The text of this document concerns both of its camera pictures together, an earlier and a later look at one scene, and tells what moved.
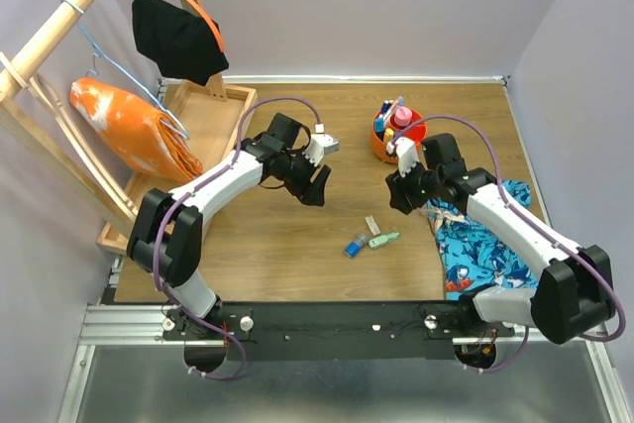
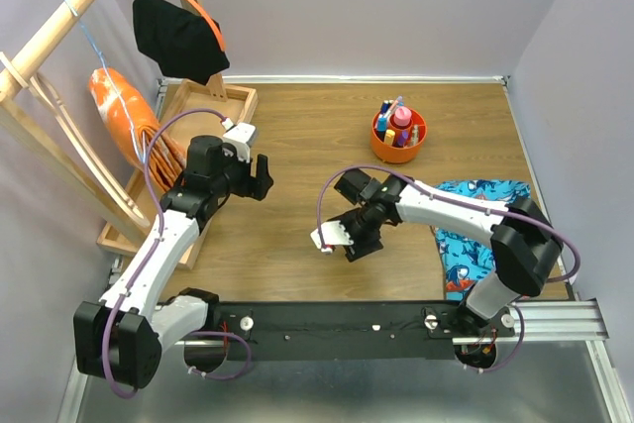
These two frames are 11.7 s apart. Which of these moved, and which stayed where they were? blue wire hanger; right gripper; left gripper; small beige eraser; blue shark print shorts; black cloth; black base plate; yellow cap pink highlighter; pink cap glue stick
Moved: left gripper; small beige eraser; blue wire hanger; right gripper
Stayed: blue shark print shorts; black cloth; yellow cap pink highlighter; black base plate; pink cap glue stick
